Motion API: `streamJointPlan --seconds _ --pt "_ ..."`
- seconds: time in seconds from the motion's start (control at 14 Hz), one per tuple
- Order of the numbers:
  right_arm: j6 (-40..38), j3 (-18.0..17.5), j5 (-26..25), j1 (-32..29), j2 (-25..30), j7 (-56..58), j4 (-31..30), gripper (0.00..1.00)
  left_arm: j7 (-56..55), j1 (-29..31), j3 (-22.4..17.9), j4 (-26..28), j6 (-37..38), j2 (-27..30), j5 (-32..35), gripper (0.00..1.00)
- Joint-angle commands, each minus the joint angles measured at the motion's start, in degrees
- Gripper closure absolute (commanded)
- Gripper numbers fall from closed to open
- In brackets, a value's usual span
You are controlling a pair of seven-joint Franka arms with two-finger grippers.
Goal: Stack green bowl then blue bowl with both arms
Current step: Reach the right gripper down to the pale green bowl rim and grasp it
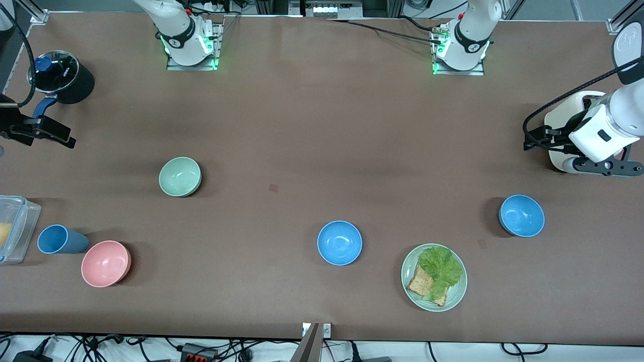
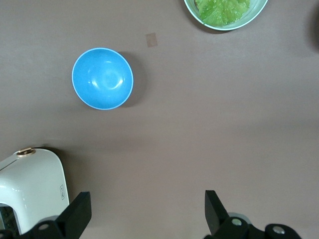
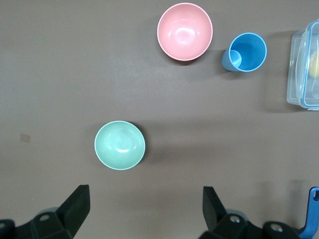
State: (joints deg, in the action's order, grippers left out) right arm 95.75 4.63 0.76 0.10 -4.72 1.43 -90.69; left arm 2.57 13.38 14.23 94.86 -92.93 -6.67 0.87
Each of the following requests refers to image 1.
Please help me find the black looped floor cable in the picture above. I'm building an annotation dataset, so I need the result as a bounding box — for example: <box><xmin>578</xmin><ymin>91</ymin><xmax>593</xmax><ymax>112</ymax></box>
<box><xmin>500</xmin><ymin>342</ymin><xmax>548</xmax><ymax>356</ymax></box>

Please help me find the blue cup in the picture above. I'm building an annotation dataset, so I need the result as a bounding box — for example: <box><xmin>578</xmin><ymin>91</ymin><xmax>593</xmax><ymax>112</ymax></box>
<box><xmin>37</xmin><ymin>224</ymin><xmax>90</xmax><ymax>254</ymax></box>

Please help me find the brown bread slice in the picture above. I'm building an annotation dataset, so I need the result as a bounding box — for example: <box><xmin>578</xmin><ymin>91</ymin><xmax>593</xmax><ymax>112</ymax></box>
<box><xmin>407</xmin><ymin>264</ymin><xmax>448</xmax><ymax>307</ymax></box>

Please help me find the black pot blue handle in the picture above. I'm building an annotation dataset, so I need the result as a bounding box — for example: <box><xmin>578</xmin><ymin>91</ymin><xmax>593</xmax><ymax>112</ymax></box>
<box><xmin>28</xmin><ymin>50</ymin><xmax>95</xmax><ymax>119</ymax></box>

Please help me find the black cable on table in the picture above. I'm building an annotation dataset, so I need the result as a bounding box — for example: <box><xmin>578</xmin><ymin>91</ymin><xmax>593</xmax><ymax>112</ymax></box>
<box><xmin>326</xmin><ymin>19</ymin><xmax>443</xmax><ymax>45</ymax></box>

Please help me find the green bowl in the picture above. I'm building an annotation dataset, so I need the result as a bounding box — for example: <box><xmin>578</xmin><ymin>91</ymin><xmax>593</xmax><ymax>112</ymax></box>
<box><xmin>158</xmin><ymin>157</ymin><xmax>202</xmax><ymax>198</ymax></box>

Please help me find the glass lid blue knob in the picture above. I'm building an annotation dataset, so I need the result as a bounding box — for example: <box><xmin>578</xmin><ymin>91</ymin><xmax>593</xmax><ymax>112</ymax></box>
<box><xmin>28</xmin><ymin>50</ymin><xmax>80</xmax><ymax>94</ymax></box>

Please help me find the green plate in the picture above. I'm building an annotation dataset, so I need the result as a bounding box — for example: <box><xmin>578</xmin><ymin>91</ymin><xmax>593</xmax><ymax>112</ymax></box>
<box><xmin>401</xmin><ymin>243</ymin><xmax>468</xmax><ymax>312</ymax></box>

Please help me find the aluminium frame profile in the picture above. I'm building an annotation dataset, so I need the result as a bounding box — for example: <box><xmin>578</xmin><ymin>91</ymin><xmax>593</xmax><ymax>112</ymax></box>
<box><xmin>606</xmin><ymin>0</ymin><xmax>644</xmax><ymax>35</ymax></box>
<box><xmin>15</xmin><ymin>0</ymin><xmax>50</xmax><ymax>25</ymax></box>

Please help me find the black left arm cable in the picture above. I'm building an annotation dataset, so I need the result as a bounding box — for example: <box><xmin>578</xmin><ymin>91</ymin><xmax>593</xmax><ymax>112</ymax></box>
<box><xmin>523</xmin><ymin>69</ymin><xmax>630</xmax><ymax>150</ymax></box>

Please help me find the cream toaster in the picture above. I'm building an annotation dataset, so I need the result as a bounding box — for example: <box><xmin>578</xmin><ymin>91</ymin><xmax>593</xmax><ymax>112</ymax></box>
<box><xmin>544</xmin><ymin>90</ymin><xmax>632</xmax><ymax>174</ymax></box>

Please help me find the silver control box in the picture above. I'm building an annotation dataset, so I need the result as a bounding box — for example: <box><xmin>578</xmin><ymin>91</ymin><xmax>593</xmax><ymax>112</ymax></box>
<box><xmin>289</xmin><ymin>0</ymin><xmax>363</xmax><ymax>19</ymax></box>

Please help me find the clear plastic container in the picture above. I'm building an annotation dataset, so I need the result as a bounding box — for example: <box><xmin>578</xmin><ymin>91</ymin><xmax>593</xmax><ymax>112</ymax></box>
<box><xmin>0</xmin><ymin>195</ymin><xmax>42</xmax><ymax>265</ymax></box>

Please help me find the grey metal bar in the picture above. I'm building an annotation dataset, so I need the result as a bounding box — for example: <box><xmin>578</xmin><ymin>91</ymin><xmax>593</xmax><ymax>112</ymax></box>
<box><xmin>291</xmin><ymin>323</ymin><xmax>321</xmax><ymax>362</ymax></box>

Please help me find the green lettuce leaf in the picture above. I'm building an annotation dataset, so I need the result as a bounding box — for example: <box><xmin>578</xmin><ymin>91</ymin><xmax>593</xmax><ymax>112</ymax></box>
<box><xmin>419</xmin><ymin>245</ymin><xmax>463</xmax><ymax>301</ymax></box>

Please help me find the pink bowl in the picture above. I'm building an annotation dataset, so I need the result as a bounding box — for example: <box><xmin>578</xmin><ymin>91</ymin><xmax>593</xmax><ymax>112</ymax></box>
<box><xmin>81</xmin><ymin>240</ymin><xmax>132</xmax><ymax>288</ymax></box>

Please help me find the black red power strip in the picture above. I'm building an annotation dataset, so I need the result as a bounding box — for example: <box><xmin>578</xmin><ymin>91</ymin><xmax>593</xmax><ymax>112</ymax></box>
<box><xmin>181</xmin><ymin>343</ymin><xmax>218</xmax><ymax>362</ymax></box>

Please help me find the blue bowl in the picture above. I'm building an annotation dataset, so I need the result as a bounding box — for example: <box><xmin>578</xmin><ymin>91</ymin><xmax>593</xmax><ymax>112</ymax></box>
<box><xmin>499</xmin><ymin>195</ymin><xmax>545</xmax><ymax>238</ymax></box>
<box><xmin>317</xmin><ymin>220</ymin><xmax>363</xmax><ymax>266</ymax></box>

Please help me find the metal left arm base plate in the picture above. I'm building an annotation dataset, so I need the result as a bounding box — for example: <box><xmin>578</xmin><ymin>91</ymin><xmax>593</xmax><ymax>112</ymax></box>
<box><xmin>432</xmin><ymin>24</ymin><xmax>486</xmax><ymax>76</ymax></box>

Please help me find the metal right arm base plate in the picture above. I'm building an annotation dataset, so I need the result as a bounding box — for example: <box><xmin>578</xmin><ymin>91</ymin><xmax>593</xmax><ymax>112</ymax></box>
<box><xmin>166</xmin><ymin>22</ymin><xmax>222</xmax><ymax>71</ymax></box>

